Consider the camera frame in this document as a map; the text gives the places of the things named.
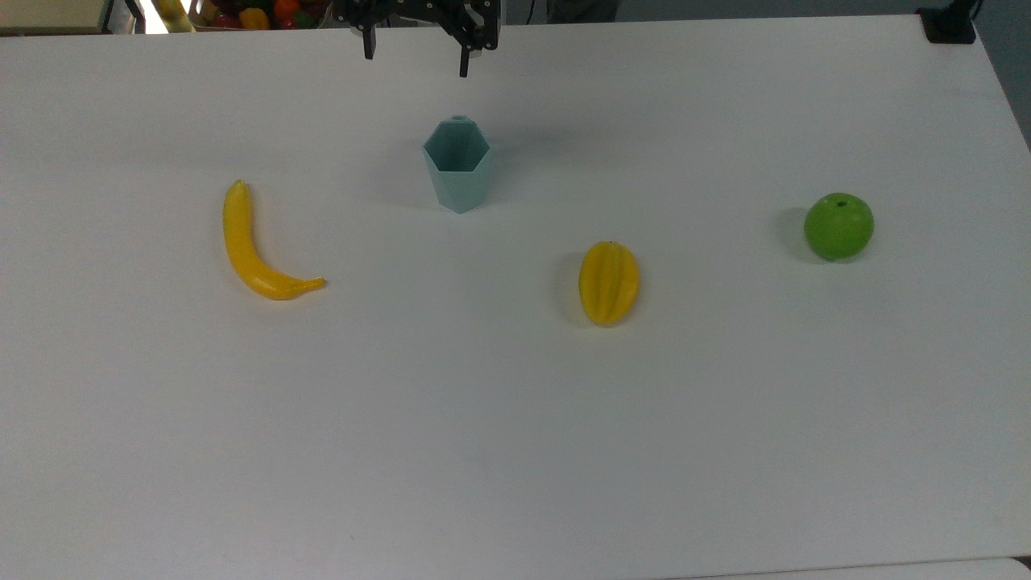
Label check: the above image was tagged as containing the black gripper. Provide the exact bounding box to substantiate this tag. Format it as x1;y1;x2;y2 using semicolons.
333;0;501;79

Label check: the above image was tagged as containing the light blue hexagonal mug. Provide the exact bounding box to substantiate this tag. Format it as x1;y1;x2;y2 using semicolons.
422;115;493;215

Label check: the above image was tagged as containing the dark grey block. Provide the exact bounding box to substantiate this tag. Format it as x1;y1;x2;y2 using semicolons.
547;0;621;24

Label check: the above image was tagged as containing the pale yellow toy fruit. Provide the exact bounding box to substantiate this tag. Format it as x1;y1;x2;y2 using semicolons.
152;0;197;34

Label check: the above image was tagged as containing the yellow toy banana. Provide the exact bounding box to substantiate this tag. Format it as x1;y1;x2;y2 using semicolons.
223;179;327;301

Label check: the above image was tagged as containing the yellow toy starfruit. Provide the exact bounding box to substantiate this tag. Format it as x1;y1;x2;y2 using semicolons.
578;240;641;327

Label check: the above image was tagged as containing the beige box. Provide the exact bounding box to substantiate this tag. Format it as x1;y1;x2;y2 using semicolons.
0;0;114;35

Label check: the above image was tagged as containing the green toy apple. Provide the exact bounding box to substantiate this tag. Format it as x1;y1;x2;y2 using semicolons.
804;192;876;261

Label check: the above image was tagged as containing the black clamp block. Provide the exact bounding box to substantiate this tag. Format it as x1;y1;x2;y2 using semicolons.
921;2;980;45

